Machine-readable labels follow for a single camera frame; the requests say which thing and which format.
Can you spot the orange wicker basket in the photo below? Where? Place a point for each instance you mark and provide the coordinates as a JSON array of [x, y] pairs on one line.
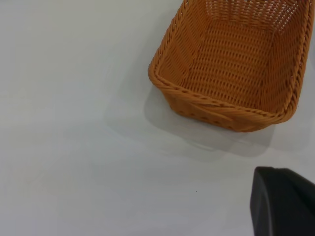
[[233, 61]]

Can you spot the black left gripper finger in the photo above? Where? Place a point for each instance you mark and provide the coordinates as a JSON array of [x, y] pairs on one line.
[[283, 206]]

